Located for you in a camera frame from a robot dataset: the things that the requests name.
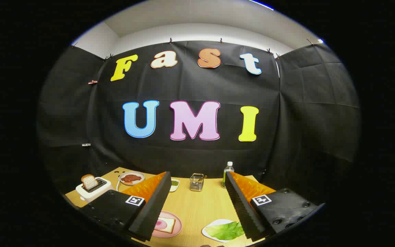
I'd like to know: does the green plastic bottle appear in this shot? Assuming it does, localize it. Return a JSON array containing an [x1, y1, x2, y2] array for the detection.
[[222, 162, 235, 188]]

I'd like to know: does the white toaster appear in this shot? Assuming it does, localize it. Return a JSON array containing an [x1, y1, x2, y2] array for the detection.
[[76, 177, 114, 203]]

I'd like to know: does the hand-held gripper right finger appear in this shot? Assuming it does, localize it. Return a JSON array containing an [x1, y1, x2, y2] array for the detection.
[[224, 171, 321, 242]]

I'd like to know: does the black backdrop cloth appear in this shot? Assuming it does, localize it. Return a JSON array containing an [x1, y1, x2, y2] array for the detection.
[[36, 40, 361, 206]]

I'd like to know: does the green lettuce leaf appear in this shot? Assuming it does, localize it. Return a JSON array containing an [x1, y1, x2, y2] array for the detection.
[[205, 221, 245, 240]]

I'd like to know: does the metal wire holder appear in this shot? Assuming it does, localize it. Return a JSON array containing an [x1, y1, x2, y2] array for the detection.
[[190, 173, 205, 192]]

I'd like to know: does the toasted bread slice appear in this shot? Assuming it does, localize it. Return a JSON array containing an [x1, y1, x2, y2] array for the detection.
[[81, 174, 99, 191]]

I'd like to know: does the white bread slice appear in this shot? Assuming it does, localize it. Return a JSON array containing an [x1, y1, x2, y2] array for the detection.
[[155, 217, 176, 234]]

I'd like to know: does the pink round plate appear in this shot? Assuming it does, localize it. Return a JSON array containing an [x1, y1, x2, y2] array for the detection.
[[151, 210, 183, 238]]

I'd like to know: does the square white plate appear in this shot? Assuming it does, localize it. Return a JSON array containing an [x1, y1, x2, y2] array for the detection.
[[202, 219, 246, 243]]

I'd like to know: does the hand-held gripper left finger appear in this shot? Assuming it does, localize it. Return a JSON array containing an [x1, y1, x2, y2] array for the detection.
[[80, 172, 172, 242]]

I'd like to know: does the round white plate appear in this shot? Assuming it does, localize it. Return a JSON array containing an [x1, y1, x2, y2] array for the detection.
[[119, 171, 145, 186]]

